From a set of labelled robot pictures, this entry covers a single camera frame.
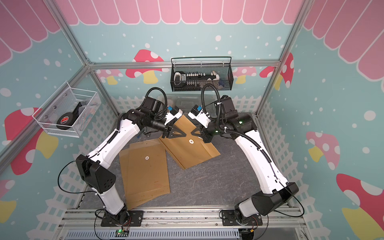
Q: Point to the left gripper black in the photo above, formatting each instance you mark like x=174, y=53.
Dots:
x=168, y=130

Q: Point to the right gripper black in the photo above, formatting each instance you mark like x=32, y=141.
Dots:
x=203, y=134

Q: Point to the brown file bag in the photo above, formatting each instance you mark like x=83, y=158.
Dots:
x=124, y=168
x=190, y=150
x=135, y=200

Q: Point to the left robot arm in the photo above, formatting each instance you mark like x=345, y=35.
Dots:
x=94, y=167

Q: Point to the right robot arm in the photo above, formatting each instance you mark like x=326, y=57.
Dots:
x=276, y=190

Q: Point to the clear plastic storage box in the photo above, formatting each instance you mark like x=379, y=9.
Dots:
x=187, y=101

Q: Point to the black power strip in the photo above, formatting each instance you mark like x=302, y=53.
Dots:
x=193, y=81

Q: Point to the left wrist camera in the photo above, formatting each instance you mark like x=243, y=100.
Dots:
x=173, y=113

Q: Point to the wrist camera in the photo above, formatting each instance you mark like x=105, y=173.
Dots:
x=173, y=113
x=197, y=113

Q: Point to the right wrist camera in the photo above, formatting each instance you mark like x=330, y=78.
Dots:
x=197, y=113

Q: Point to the black wire mesh basket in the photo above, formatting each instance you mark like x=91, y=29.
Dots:
x=221, y=66

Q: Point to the white wire mesh basket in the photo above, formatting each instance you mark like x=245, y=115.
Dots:
x=68, y=111

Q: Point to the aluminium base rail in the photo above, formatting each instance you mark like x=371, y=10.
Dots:
x=184, y=223

